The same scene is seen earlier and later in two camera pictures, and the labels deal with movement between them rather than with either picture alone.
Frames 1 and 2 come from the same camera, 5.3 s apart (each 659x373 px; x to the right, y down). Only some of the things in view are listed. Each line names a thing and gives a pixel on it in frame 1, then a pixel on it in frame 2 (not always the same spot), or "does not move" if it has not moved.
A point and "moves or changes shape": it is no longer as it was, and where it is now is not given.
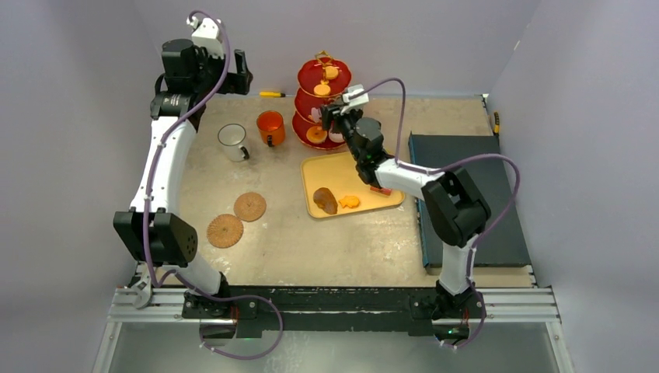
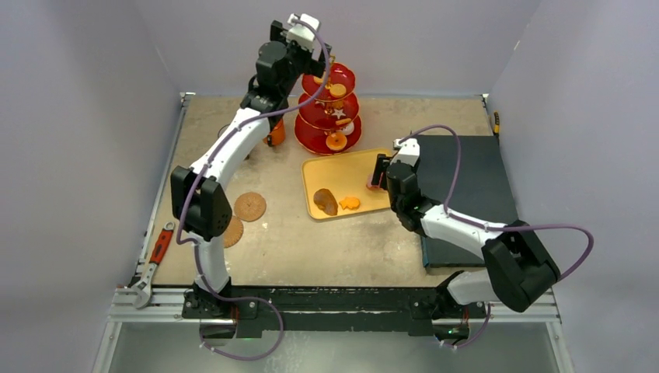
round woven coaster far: [249, 207] does not move
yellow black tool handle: [496, 126] does not move
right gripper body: [332, 116] → [380, 172]
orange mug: [271, 127] does not move
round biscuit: [322, 90] moves or changes shape
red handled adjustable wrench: [144, 287] does not move
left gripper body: [210, 69] → [299, 56]
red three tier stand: [322, 81] does not move
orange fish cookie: [351, 201] does not move
